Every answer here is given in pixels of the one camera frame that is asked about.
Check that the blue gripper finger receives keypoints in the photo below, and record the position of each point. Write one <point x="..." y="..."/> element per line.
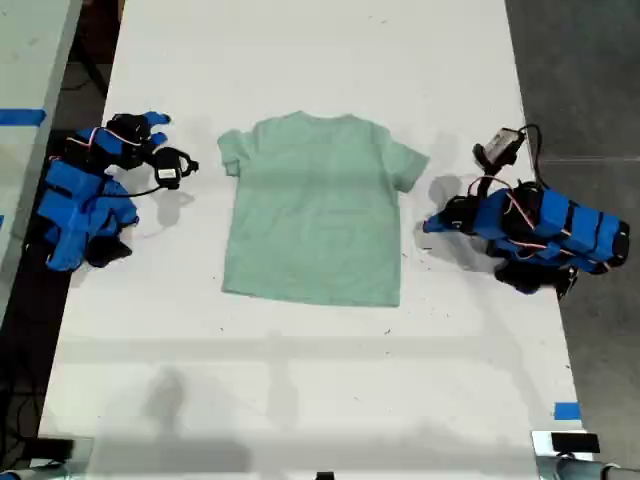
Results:
<point x="459" y="204"/>
<point x="447" y="222"/>
<point x="159" y="119"/>
<point x="157" y="138"/>

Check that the pale green t-shirt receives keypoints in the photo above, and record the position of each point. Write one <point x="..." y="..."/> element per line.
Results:
<point x="315" y="210"/>

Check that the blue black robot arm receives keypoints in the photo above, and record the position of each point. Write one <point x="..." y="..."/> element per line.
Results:
<point x="75" y="200"/>
<point x="565" y="225"/>

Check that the long blue tape strip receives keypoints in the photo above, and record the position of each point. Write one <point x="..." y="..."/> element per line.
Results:
<point x="22" y="116"/>

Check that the pale grey side table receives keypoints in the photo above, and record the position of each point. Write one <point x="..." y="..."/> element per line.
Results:
<point x="27" y="75"/>

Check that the short blue tape strip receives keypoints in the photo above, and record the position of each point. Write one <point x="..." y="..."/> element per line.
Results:
<point x="567" y="410"/>

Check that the small white box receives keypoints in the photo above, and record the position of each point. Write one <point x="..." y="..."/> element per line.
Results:
<point x="541" y="442"/>

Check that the small black box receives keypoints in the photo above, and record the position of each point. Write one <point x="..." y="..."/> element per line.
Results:
<point x="575" y="442"/>

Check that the grey rounded clamp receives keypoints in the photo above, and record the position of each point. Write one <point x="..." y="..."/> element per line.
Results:
<point x="580" y="470"/>

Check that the tiny black block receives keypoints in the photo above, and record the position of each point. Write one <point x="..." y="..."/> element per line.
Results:
<point x="325" y="475"/>

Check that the flat black box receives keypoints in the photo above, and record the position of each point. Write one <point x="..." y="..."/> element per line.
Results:
<point x="52" y="450"/>

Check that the short black camera stalk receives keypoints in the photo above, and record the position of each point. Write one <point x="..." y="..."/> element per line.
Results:
<point x="484" y="159"/>
<point x="148" y="157"/>

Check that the grey black camera box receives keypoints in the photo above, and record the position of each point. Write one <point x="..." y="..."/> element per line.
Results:
<point x="504" y="142"/>

